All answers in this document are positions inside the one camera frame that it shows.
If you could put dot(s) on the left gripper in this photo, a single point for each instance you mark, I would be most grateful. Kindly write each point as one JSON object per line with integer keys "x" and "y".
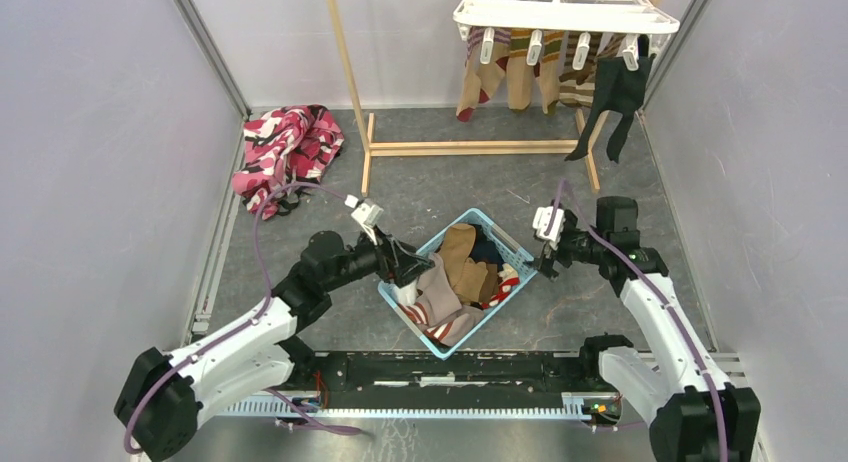
{"x": 398, "y": 261}

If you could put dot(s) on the beige pink sock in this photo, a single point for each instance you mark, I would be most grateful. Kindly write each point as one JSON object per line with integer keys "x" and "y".
{"x": 438, "y": 299}

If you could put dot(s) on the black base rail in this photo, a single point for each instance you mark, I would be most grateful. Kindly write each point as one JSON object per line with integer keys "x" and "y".
{"x": 474, "y": 380}

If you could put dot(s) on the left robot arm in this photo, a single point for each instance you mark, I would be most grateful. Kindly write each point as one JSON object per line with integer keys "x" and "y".
{"x": 168, "y": 396}

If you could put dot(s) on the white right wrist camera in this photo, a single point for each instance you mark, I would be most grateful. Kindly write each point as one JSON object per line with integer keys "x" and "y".
{"x": 548, "y": 224}

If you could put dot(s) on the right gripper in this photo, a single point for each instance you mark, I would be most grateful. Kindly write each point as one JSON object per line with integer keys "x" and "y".
{"x": 558, "y": 253}

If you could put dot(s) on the light blue laundry basket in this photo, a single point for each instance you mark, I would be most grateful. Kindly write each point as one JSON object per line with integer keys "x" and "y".
{"x": 512, "y": 253}

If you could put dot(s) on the red purple striped sock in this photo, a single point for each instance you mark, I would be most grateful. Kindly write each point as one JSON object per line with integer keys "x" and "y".
{"x": 481, "y": 81}

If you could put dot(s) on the tan ribbed sock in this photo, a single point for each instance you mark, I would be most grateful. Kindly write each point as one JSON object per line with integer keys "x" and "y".
{"x": 473, "y": 282}

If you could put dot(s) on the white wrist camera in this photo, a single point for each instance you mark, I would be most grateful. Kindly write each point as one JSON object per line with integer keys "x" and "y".
{"x": 366, "y": 214}
{"x": 548, "y": 224}

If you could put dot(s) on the black sock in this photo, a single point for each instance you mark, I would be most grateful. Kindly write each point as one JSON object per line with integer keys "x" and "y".
{"x": 621, "y": 90}
{"x": 590, "y": 128}

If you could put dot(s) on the brown striped sock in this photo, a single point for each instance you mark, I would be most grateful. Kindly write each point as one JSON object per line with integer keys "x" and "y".
{"x": 577, "y": 86}

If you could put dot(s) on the wooden hanger stand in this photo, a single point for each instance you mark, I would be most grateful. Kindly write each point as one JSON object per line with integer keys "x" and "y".
{"x": 372, "y": 149}

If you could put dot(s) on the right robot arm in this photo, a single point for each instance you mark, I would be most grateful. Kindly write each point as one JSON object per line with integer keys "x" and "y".
{"x": 692, "y": 409}

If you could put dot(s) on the pink camouflage cloth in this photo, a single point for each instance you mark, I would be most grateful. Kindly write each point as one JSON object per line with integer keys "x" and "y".
{"x": 285, "y": 145}

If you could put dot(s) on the red santa sock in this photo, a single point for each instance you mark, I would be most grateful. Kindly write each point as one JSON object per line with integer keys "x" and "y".
{"x": 508, "y": 280}

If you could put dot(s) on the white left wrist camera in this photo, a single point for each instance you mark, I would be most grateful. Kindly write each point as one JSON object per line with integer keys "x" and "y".
{"x": 366, "y": 214}

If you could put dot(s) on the light blue cable tray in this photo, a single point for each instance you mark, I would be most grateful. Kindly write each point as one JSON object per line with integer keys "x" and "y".
{"x": 270, "y": 406}

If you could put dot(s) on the navy blue sock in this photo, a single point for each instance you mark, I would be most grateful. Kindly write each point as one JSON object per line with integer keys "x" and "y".
{"x": 485, "y": 250}

